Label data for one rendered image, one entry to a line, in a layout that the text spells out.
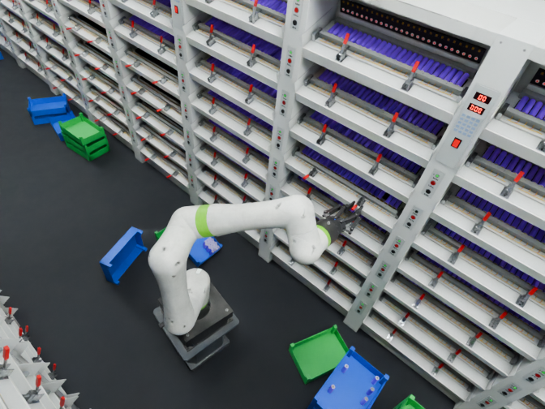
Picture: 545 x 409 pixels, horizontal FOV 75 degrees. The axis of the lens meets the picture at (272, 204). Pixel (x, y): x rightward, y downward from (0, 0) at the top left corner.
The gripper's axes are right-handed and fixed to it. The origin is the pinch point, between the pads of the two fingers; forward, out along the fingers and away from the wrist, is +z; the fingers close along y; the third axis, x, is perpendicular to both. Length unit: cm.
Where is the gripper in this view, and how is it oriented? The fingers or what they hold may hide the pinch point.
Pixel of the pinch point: (354, 208)
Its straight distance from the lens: 145.5
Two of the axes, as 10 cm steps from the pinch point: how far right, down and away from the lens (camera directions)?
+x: 2.2, -7.7, -6.0
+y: 7.5, 5.3, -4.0
